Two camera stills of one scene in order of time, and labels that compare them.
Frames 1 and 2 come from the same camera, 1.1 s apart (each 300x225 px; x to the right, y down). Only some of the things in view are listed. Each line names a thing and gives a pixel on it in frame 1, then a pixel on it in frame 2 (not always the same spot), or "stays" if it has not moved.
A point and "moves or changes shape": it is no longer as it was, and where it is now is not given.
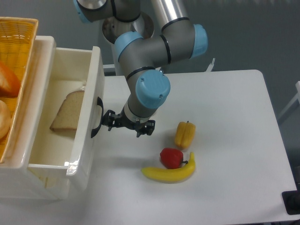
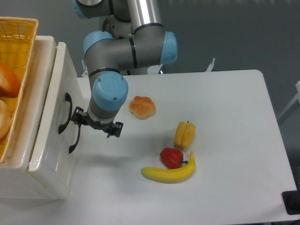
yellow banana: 172,176 stays
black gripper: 123,120 → 79,116
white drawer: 70,131 moves or changes shape
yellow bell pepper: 184,134 stays
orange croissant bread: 9,83 stays
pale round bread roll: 5,118 stays
